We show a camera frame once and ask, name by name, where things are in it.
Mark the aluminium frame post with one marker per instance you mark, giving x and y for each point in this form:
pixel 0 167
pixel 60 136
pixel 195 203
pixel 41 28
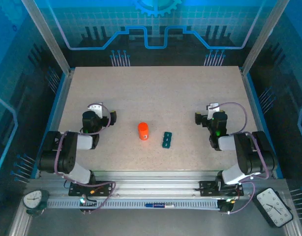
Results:
pixel 263 37
pixel 48 37

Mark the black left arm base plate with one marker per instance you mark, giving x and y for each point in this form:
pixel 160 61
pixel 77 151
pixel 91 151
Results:
pixel 104 188

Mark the orange bottle cap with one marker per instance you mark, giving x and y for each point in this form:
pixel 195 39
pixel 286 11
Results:
pixel 143 126

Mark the small black controller box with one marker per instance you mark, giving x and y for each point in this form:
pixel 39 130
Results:
pixel 85 201
pixel 226 206

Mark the black rectangular alarm clock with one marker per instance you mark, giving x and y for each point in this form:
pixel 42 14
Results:
pixel 272 207

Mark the orange pill bottle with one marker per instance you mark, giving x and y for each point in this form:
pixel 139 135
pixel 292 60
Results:
pixel 143 134

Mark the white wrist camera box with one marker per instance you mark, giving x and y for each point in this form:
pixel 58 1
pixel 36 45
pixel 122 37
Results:
pixel 211 109
pixel 99 109

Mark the blue and white marker pen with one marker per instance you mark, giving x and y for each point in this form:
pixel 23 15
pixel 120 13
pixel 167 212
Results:
pixel 159 205

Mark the round green desk clock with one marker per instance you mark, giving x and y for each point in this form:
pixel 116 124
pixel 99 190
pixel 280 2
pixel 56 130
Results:
pixel 33 199

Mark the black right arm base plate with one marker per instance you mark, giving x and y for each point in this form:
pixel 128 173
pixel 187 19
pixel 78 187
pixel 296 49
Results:
pixel 207 188

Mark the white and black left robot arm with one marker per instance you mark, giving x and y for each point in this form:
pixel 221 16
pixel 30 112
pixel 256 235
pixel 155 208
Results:
pixel 65 152

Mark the teal building block piece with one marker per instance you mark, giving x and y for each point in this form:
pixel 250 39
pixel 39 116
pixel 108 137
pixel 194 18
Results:
pixel 167 140

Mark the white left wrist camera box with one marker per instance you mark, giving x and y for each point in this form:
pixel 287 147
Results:
pixel 99 109

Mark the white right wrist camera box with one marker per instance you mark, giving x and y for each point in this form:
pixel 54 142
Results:
pixel 211 109

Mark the aluminium extrusion base frame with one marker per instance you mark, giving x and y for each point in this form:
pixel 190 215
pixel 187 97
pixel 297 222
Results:
pixel 153 182

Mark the aluminium table side rail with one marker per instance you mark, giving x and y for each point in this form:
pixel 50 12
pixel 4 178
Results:
pixel 254 110
pixel 65 88

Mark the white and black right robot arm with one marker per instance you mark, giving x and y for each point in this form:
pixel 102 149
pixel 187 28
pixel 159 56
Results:
pixel 249 152

